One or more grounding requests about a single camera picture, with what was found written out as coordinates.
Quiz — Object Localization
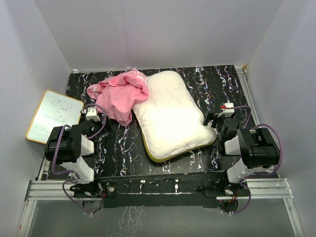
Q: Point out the white yellow pillow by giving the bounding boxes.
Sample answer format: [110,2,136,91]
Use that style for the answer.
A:
[133,71,216,163]

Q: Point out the pink satin pillowcase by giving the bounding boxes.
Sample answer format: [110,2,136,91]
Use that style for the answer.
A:
[86,69,149,126]

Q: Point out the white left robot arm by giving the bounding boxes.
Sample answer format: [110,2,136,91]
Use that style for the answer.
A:
[44,118,106,197]

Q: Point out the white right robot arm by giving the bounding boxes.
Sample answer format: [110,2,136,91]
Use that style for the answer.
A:
[203,113,283,196]

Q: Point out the small whiteboard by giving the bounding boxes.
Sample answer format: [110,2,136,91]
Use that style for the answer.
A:
[26,90,84,144]

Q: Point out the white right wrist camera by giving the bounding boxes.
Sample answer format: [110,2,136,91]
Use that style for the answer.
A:
[218,102,235,118]

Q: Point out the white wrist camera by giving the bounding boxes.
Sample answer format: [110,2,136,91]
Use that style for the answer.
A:
[81,107,100,122]
[218,102,235,118]

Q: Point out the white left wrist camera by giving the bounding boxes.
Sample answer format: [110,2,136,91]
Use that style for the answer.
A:
[81,107,100,122]

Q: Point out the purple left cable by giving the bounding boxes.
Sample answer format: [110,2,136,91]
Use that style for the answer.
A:
[51,103,108,215]

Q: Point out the purple cable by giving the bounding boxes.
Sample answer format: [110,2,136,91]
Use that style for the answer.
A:
[51,103,108,215]
[232,105,282,214]

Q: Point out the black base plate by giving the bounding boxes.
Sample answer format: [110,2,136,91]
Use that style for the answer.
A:
[70,172,248,208]

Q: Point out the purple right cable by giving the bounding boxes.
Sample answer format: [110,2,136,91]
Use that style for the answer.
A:
[232,105,282,214]

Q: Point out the aluminium frame rails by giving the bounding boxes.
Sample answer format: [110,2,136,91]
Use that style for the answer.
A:
[23,178,305,237]

